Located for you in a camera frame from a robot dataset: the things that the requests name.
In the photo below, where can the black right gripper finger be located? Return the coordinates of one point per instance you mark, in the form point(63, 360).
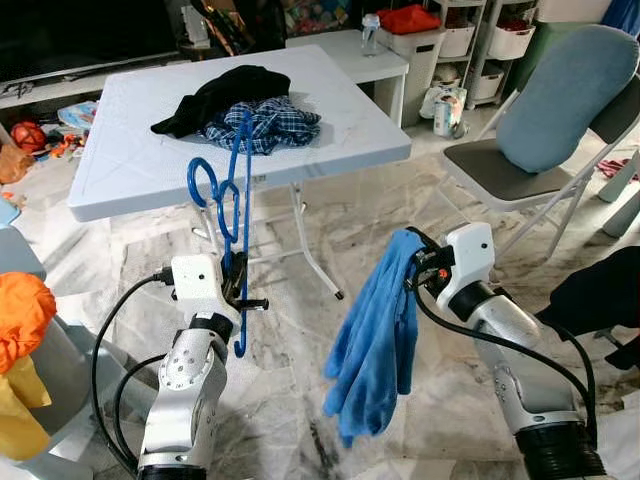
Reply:
point(420, 240)

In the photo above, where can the blue plastic hanger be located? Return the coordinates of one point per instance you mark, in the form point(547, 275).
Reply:
point(241, 335)
point(247, 140)

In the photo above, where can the blue cloth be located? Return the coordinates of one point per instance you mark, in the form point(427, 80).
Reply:
point(375, 340)

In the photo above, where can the orange shirt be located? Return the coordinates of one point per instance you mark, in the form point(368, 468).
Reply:
point(22, 310)

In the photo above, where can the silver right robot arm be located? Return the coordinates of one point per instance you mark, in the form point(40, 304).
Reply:
point(530, 390)

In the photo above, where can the grey folding chair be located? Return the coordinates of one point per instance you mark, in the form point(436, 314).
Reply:
point(490, 170)

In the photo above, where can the white green tissue pack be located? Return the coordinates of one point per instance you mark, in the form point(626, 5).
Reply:
point(445, 110)

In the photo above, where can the blue plaid shirt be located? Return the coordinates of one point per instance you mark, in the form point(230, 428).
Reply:
point(275, 125)

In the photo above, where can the black garment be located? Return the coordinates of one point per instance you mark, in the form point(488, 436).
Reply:
point(225, 90)
point(600, 295)

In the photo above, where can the grey bucket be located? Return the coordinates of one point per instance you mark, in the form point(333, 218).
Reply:
point(70, 370)

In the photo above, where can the tall white bin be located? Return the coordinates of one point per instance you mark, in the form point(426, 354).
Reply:
point(412, 55)

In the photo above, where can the white side table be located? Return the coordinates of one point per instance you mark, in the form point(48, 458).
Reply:
point(345, 60)

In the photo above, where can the light blue chair cushion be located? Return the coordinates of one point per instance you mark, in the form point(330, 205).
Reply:
point(565, 95)

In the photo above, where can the white child chair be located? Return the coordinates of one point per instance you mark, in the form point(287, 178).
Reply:
point(622, 190)

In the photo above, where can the clear water bottle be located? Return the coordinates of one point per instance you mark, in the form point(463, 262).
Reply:
point(371, 35)

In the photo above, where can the white drawer shelf unit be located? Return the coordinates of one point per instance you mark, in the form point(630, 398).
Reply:
point(490, 40)

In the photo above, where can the red cloth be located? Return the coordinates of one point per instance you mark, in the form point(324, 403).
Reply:
point(408, 18)

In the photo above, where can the orange ball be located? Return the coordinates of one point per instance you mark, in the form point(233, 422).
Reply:
point(28, 136)

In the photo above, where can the yellow cloth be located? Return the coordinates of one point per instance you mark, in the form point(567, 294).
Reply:
point(18, 415)

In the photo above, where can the black television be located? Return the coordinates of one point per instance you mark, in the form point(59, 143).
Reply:
point(80, 30)

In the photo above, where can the blue hanging garment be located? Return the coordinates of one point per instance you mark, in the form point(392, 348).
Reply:
point(622, 15)

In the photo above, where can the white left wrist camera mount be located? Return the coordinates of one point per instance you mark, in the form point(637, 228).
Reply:
point(200, 285)

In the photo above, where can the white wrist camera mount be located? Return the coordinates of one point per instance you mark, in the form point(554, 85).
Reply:
point(200, 285)
point(468, 262)

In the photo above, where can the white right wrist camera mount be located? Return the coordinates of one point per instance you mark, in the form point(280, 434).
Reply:
point(468, 262)

